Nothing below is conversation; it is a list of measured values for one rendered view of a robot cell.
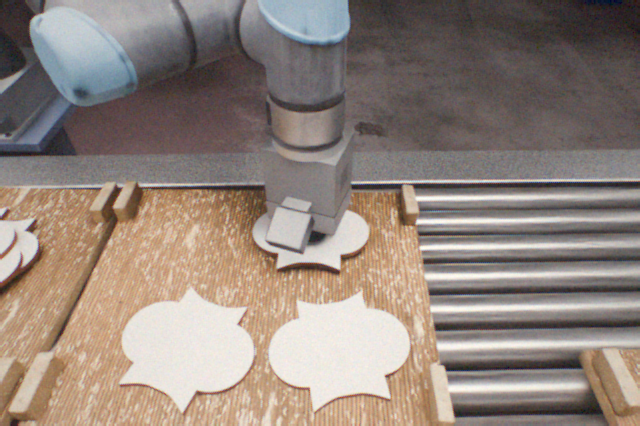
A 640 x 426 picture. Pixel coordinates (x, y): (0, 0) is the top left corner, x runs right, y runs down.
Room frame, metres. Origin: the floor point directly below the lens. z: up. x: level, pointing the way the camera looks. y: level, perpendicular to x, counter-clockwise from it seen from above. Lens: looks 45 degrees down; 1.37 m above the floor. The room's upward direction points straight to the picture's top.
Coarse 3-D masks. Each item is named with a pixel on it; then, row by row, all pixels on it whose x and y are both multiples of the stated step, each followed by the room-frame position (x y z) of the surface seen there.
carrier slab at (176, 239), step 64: (192, 192) 0.48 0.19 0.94; (256, 192) 0.48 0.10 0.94; (384, 192) 0.48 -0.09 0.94; (128, 256) 0.36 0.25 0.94; (192, 256) 0.36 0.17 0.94; (256, 256) 0.36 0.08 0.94; (384, 256) 0.36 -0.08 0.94; (128, 320) 0.27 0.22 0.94; (256, 320) 0.27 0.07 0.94; (64, 384) 0.19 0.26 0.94; (256, 384) 0.19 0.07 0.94
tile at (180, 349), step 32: (192, 288) 0.31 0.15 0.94; (160, 320) 0.26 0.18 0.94; (192, 320) 0.26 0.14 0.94; (224, 320) 0.26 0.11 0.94; (128, 352) 0.22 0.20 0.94; (160, 352) 0.22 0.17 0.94; (192, 352) 0.23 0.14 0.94; (224, 352) 0.23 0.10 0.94; (128, 384) 0.19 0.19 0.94; (160, 384) 0.19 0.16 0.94; (192, 384) 0.19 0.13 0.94; (224, 384) 0.19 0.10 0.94
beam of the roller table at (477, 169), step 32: (0, 160) 0.59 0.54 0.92; (32, 160) 0.59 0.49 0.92; (64, 160) 0.59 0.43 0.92; (96, 160) 0.59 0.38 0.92; (128, 160) 0.59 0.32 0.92; (160, 160) 0.59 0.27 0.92; (192, 160) 0.59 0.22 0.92; (224, 160) 0.59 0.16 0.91; (256, 160) 0.59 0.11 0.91; (352, 160) 0.59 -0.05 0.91; (384, 160) 0.59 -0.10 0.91; (416, 160) 0.59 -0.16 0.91; (448, 160) 0.59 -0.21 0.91; (480, 160) 0.59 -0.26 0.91; (512, 160) 0.59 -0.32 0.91; (544, 160) 0.59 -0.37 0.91; (576, 160) 0.59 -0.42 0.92; (608, 160) 0.59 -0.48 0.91
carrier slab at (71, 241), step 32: (0, 192) 0.49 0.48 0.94; (32, 192) 0.49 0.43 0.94; (64, 192) 0.49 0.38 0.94; (96, 192) 0.49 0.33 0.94; (64, 224) 0.42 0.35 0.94; (96, 224) 0.42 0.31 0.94; (64, 256) 0.36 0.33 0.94; (96, 256) 0.37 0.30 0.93; (0, 288) 0.31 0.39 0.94; (32, 288) 0.31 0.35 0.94; (64, 288) 0.31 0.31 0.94; (0, 320) 0.27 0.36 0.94; (32, 320) 0.27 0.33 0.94; (64, 320) 0.28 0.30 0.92; (0, 352) 0.23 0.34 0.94; (32, 352) 0.23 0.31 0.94
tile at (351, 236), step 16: (256, 224) 0.40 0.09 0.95; (352, 224) 0.40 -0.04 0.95; (256, 240) 0.37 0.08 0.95; (320, 240) 0.37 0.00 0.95; (336, 240) 0.38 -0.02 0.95; (352, 240) 0.38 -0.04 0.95; (288, 256) 0.35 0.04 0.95; (304, 256) 0.35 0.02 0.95; (320, 256) 0.35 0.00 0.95; (336, 256) 0.35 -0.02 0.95
